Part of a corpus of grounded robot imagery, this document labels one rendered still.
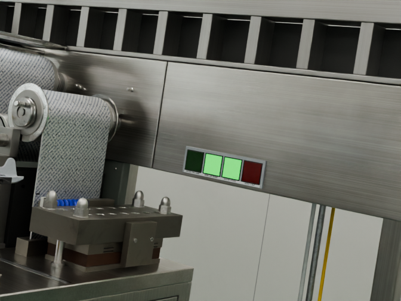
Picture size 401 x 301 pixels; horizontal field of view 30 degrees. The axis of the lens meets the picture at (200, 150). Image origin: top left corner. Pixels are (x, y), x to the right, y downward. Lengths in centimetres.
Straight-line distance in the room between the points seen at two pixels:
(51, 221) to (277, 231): 285
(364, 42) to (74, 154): 79
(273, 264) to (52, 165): 279
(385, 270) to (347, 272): 244
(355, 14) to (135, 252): 78
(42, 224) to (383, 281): 84
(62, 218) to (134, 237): 20
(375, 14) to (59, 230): 88
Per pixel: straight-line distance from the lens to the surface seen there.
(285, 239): 451
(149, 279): 190
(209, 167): 195
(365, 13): 180
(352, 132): 177
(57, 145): 193
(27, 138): 193
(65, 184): 197
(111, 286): 179
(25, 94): 194
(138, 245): 189
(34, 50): 237
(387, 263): 191
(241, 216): 465
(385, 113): 174
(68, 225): 177
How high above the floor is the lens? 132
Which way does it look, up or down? 3 degrees down
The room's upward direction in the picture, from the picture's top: 9 degrees clockwise
